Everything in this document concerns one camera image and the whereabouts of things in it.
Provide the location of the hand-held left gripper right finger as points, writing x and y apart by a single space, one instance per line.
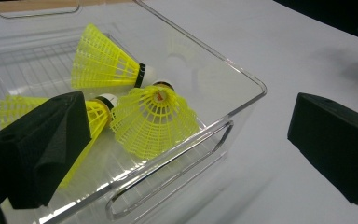
335 146

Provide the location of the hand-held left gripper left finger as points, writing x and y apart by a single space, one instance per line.
37 149

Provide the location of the yellow shuttlecock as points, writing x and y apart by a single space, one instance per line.
102 62
152 124
98 115

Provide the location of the clear plastic box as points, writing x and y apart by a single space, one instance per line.
214 93

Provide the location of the white foam board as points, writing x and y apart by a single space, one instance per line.
292 62

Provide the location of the wooden table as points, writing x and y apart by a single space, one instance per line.
43 5

